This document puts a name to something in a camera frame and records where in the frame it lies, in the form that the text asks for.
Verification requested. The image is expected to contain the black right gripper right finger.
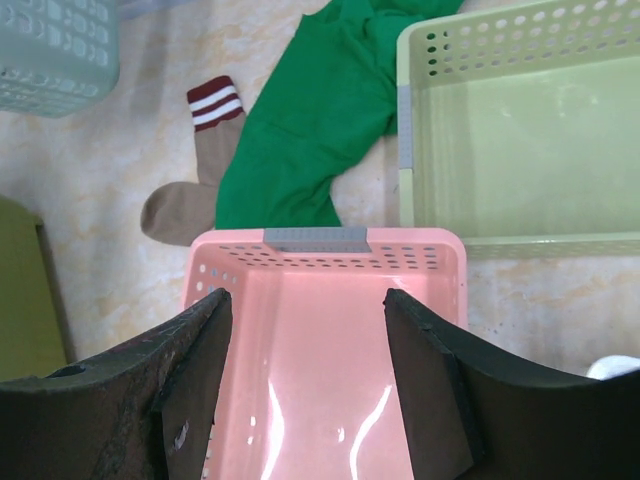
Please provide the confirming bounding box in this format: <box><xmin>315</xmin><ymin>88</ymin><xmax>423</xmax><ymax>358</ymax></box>
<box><xmin>384</xmin><ymin>289</ymin><xmax>639</xmax><ymax>479</ymax></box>

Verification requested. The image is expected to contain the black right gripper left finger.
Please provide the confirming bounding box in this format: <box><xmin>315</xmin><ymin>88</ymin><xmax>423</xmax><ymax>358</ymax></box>
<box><xmin>1</xmin><ymin>289</ymin><xmax>233</xmax><ymax>479</ymax></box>

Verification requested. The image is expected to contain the light blue laundry basket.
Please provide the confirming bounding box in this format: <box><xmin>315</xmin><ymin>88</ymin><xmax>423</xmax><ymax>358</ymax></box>
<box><xmin>1</xmin><ymin>0</ymin><xmax>120</xmax><ymax>118</ymax></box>

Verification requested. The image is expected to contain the olive green laundry basket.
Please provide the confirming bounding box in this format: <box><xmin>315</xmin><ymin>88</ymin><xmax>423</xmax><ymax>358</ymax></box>
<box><xmin>1</xmin><ymin>196</ymin><xmax>76</xmax><ymax>381</ymax></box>

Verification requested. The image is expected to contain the white plastic basket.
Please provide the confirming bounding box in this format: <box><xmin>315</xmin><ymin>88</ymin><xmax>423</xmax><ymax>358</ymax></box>
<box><xmin>586</xmin><ymin>355</ymin><xmax>640</xmax><ymax>380</ymax></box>

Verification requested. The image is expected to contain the pink plastic basket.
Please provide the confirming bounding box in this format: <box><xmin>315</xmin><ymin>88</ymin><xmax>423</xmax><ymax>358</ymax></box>
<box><xmin>183</xmin><ymin>227</ymin><xmax>468</xmax><ymax>479</ymax></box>

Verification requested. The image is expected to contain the brown striped sock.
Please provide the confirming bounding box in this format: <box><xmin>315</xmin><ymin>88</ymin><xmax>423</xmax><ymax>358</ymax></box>
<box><xmin>140</xmin><ymin>75</ymin><xmax>246</xmax><ymax>246</ymax></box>

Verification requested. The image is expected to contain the light green plastic basket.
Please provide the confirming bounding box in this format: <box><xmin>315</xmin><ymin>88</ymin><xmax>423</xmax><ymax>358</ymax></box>
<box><xmin>397</xmin><ymin>0</ymin><xmax>639</xmax><ymax>259</ymax></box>

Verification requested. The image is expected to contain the green shirt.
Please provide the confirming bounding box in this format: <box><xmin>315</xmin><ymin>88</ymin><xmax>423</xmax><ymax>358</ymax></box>
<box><xmin>215</xmin><ymin>1</ymin><xmax>462</xmax><ymax>230</ymax></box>

